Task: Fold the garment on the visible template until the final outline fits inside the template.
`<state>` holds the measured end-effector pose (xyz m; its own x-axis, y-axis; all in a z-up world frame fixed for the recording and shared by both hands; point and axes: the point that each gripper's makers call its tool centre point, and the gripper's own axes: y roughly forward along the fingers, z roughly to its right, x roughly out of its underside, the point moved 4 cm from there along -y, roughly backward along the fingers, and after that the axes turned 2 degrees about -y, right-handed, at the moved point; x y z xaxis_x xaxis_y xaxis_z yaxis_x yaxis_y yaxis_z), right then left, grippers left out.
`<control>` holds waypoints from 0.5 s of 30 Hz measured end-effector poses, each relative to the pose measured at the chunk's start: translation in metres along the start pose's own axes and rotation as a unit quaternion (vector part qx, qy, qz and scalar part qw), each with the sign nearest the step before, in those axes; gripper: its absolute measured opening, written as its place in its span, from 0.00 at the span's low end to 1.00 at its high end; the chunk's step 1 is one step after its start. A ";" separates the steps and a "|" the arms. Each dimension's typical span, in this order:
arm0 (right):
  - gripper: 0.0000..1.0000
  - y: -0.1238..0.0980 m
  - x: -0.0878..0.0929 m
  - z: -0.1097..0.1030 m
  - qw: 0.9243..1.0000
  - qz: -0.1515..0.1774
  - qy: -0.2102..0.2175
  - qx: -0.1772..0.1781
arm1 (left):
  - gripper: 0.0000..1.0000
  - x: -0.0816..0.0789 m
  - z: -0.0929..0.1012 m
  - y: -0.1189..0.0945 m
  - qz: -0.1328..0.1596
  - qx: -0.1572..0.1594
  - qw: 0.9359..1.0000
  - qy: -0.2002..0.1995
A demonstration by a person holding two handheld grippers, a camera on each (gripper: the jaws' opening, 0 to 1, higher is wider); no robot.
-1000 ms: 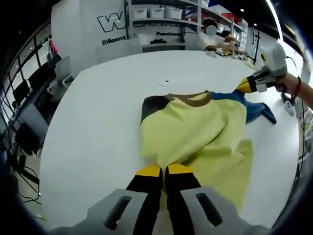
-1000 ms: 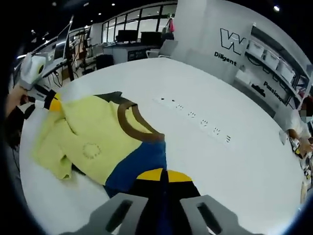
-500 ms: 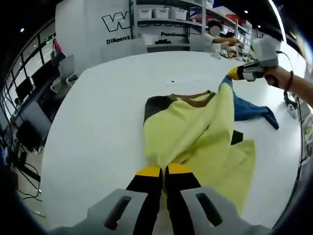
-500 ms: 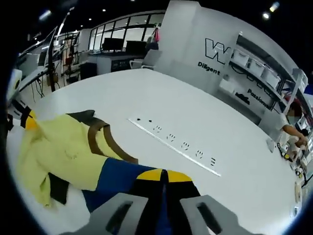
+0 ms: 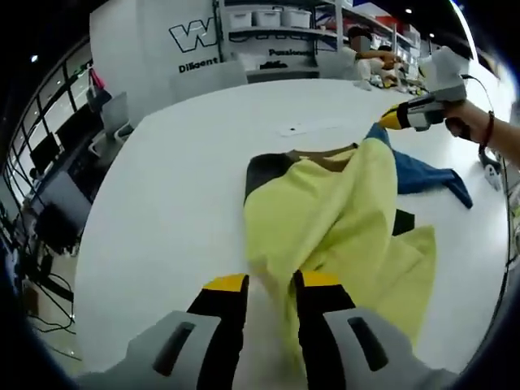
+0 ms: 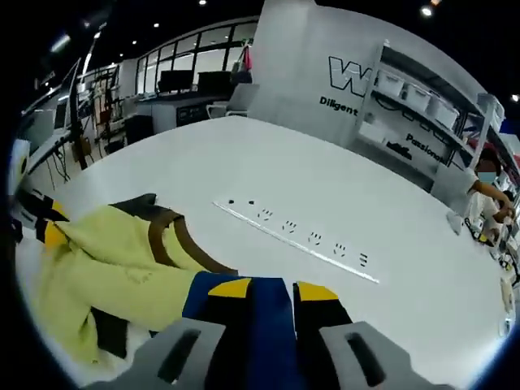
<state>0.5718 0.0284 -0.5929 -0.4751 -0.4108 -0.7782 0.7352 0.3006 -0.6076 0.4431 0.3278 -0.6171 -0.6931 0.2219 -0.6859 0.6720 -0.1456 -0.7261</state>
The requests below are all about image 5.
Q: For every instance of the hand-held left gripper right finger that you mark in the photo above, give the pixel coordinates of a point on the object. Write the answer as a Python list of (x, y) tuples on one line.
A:
[(325, 308)]

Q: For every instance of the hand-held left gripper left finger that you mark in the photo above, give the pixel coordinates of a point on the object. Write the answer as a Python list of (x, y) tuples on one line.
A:
[(219, 325)]

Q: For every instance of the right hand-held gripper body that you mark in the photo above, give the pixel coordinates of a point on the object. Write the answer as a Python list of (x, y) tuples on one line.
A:
[(445, 77)]

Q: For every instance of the yellow garment with dark sleeves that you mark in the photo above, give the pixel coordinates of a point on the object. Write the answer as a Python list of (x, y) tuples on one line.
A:
[(325, 211)]

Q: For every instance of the person's right hand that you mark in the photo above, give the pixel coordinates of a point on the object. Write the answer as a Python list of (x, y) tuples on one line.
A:
[(469, 120)]

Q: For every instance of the metal shelf rack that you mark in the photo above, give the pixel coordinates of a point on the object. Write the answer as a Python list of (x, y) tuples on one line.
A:
[(325, 34)]

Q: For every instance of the white storage bin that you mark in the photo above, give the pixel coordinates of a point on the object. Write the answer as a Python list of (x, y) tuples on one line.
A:
[(266, 18), (239, 18), (297, 18)]

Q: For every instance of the grey office chair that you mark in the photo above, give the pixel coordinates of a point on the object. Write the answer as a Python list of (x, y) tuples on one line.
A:
[(115, 118)]

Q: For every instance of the black monitor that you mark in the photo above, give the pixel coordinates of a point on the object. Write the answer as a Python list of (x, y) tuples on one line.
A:
[(71, 131), (44, 151)]

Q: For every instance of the pink hanging bag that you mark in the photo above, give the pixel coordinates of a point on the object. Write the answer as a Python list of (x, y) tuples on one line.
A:
[(97, 87)]

